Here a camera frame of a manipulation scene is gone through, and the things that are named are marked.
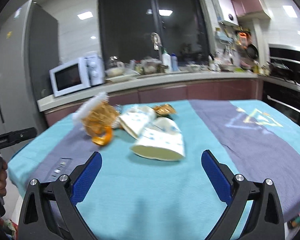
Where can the white paper cup near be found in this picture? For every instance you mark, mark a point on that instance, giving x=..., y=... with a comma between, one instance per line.
x=160, y=140

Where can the black frying pan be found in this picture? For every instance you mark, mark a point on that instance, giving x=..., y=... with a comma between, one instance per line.
x=252, y=52

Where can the white water heater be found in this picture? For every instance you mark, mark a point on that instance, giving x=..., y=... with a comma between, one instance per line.
x=225, y=12

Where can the grey refrigerator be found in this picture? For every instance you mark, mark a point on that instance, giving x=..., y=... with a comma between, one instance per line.
x=28, y=51

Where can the orange peel piece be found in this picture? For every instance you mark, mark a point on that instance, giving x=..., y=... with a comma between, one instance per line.
x=102, y=135

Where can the white paper cup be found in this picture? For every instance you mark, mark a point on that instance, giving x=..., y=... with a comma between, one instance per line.
x=136, y=118
x=160, y=140

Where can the teal and grey tablecloth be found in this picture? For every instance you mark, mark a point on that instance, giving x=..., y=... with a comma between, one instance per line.
x=138, y=198

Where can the white microwave oven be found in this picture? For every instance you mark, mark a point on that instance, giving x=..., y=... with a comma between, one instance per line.
x=76, y=75

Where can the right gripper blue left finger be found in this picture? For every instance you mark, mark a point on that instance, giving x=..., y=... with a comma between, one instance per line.
x=83, y=176

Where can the white dish soap bottle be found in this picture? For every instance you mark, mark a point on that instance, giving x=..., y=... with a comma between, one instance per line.
x=166, y=61

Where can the person's left hand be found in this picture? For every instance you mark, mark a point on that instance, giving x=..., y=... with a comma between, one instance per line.
x=3, y=178

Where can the maroon kitchen base cabinets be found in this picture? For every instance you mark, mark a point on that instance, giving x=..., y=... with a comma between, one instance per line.
x=160, y=88

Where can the white paper cup far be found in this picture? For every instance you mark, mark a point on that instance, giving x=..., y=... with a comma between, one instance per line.
x=136, y=118

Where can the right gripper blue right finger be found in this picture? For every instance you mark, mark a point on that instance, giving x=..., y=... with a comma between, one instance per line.
x=219, y=175

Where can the small gold wrapper far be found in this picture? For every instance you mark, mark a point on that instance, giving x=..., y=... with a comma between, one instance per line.
x=163, y=110

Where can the gold foil snack wrapper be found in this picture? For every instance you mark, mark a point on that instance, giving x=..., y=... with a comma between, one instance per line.
x=96, y=114

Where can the black built-in oven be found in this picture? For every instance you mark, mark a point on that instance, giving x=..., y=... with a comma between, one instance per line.
x=281, y=88

